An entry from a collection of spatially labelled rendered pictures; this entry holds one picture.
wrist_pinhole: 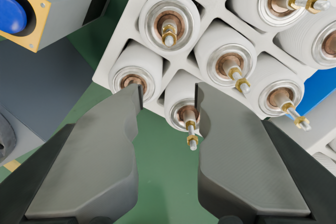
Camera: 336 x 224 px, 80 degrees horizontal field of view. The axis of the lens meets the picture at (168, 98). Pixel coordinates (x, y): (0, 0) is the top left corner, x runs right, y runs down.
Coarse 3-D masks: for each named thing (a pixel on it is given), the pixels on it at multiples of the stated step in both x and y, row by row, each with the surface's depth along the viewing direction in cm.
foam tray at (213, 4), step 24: (144, 0) 35; (192, 0) 45; (216, 0) 35; (120, 24) 37; (240, 24) 37; (120, 48) 40; (192, 48) 51; (264, 48) 39; (96, 72) 42; (168, 72) 42; (192, 72) 42; (312, 72) 42; (240, 96) 45
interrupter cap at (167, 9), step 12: (168, 0) 29; (156, 12) 29; (168, 12) 29; (180, 12) 29; (144, 24) 30; (156, 24) 30; (180, 24) 30; (192, 24) 30; (156, 36) 31; (180, 36) 31; (168, 48) 32; (180, 48) 32
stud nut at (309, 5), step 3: (309, 0) 22; (312, 0) 22; (315, 0) 22; (306, 3) 23; (309, 3) 22; (312, 3) 22; (306, 6) 23; (309, 6) 22; (312, 6) 22; (306, 9) 23; (309, 9) 22; (312, 9) 22; (315, 9) 22; (312, 12) 22; (315, 12) 22
